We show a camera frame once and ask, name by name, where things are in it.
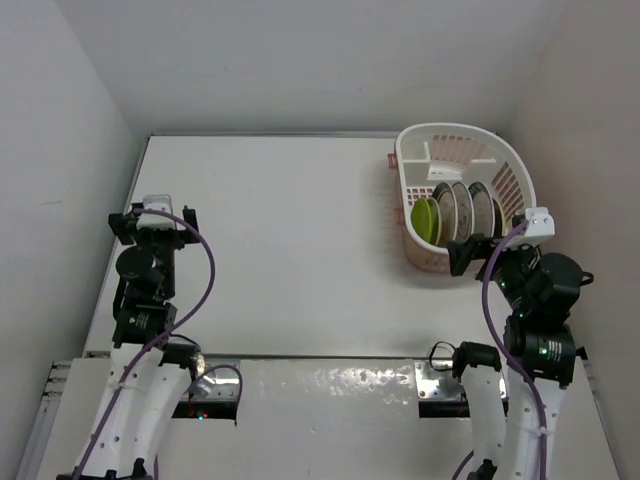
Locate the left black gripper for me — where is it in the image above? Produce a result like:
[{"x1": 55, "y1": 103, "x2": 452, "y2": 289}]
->
[{"x1": 112, "y1": 206, "x2": 196, "y2": 296}]

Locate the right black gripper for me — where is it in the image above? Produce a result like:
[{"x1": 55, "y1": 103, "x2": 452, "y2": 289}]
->
[{"x1": 448, "y1": 229, "x2": 537, "y2": 311}]

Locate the green red rimmed plate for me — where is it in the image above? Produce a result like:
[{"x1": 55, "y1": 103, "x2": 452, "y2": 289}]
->
[{"x1": 433, "y1": 182, "x2": 458, "y2": 247}]

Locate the beige plate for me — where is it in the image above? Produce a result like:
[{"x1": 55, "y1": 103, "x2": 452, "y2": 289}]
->
[{"x1": 430, "y1": 197, "x2": 444, "y2": 247}]

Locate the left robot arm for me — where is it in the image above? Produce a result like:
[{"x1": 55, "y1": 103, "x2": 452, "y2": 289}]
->
[{"x1": 66, "y1": 195, "x2": 197, "y2": 479}]

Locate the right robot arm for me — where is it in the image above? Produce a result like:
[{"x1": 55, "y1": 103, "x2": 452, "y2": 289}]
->
[{"x1": 447, "y1": 224, "x2": 594, "y2": 479}]

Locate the white pink dish rack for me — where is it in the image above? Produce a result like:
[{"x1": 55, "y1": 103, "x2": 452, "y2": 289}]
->
[{"x1": 388, "y1": 123, "x2": 537, "y2": 273}]

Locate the patterned white plate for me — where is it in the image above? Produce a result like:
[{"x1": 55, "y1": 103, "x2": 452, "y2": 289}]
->
[{"x1": 451, "y1": 181, "x2": 475, "y2": 243}]

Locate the brown plate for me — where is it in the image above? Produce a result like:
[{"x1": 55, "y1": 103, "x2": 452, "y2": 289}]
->
[{"x1": 492, "y1": 198, "x2": 505, "y2": 237}]

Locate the dark rimmed plate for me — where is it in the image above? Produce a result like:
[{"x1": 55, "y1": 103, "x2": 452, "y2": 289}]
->
[{"x1": 468, "y1": 181, "x2": 495, "y2": 237}]

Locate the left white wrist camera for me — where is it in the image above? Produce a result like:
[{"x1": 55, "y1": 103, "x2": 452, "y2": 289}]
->
[{"x1": 136, "y1": 194, "x2": 175, "y2": 231}]

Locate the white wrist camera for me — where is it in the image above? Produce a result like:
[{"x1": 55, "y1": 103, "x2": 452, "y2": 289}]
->
[
  {"x1": 136, "y1": 194, "x2": 175, "y2": 231},
  {"x1": 507, "y1": 207, "x2": 555, "y2": 249}
]

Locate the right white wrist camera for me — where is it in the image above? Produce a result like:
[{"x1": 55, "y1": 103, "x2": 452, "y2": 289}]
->
[{"x1": 507, "y1": 207, "x2": 555, "y2": 249}]

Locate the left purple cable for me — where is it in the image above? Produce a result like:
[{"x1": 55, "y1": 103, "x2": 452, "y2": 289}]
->
[{"x1": 69, "y1": 209, "x2": 244, "y2": 480}]

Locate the right metal mounting bracket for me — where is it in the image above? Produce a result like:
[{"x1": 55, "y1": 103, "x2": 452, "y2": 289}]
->
[{"x1": 414, "y1": 358, "x2": 464, "y2": 402}]

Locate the metal mounting bracket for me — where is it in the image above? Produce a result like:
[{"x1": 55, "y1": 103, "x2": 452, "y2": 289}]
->
[
  {"x1": 414, "y1": 358, "x2": 464, "y2": 402},
  {"x1": 187, "y1": 364, "x2": 244, "y2": 402}
]

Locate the left metal mounting bracket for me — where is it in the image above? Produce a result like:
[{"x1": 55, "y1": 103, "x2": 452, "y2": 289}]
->
[{"x1": 187, "y1": 364, "x2": 244, "y2": 402}]

